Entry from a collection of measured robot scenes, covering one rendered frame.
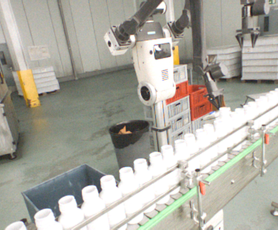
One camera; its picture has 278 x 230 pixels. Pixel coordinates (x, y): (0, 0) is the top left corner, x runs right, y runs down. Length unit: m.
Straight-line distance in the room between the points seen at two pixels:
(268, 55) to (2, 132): 6.24
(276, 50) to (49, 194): 6.68
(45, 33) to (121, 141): 11.27
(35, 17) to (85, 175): 12.38
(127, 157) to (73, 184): 1.40
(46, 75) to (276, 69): 7.70
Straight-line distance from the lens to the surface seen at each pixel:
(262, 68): 7.47
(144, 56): 1.51
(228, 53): 7.97
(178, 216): 0.87
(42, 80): 10.25
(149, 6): 1.27
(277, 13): 11.52
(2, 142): 4.38
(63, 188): 1.31
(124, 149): 2.62
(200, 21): 1.19
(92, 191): 0.68
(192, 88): 4.53
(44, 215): 0.66
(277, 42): 7.29
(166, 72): 1.58
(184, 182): 0.84
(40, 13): 13.59
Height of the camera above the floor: 1.50
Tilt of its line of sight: 19 degrees down
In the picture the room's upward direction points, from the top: 7 degrees counter-clockwise
